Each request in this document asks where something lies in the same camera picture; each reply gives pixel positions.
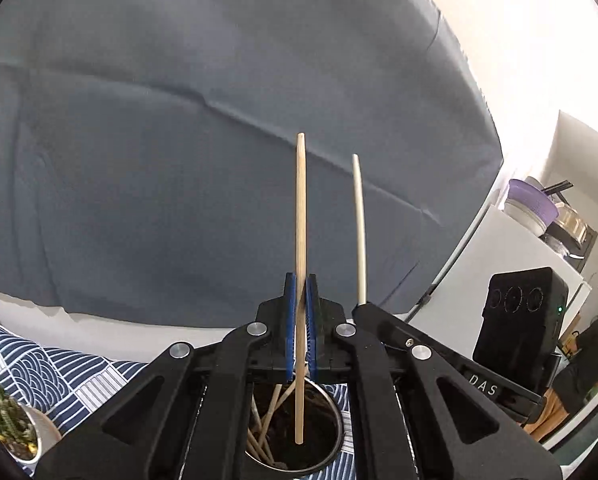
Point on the pale white single chopstick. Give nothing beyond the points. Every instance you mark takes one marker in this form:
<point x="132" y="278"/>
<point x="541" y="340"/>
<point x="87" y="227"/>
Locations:
<point x="360" y="220"/>

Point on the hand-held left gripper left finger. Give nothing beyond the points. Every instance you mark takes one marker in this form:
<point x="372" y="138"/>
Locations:
<point x="290" y="325"/>

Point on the bunch of wooden chopsticks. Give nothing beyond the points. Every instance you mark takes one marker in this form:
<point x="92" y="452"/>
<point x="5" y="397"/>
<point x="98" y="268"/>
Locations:
<point x="273" y="406"/>

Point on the black cup with steel rim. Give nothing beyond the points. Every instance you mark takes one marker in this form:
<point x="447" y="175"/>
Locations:
<point x="321" y="425"/>

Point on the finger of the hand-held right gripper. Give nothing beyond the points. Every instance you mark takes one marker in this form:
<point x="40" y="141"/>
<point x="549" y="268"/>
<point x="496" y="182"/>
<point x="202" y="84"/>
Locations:
<point x="379" y="322"/>

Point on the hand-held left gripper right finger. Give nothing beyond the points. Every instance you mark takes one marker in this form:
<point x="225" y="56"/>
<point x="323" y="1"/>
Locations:
<point x="312" y="325"/>

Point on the steel pot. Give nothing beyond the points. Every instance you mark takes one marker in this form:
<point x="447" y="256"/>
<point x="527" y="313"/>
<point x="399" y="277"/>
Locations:
<point x="571" y="225"/>

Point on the white refrigerator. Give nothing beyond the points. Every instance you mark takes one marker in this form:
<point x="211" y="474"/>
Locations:
<point x="484" y="250"/>

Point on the potted succulent in white pot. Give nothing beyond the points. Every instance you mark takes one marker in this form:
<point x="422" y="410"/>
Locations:
<point x="44" y="432"/>

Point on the plain single wood chopstick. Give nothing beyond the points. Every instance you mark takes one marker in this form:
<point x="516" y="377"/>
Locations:
<point x="301" y="210"/>

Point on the grey fabric cover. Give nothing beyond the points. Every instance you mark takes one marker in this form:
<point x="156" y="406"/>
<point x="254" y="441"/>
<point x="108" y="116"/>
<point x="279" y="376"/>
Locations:
<point x="179" y="160"/>

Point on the stack of bowls and pots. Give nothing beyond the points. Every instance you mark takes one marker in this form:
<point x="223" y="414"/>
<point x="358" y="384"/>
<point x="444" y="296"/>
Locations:
<point x="531" y="197"/>

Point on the blue white patterned tablecloth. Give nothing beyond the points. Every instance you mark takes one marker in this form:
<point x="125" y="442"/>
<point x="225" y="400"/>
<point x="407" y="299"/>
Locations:
<point x="79" y="375"/>

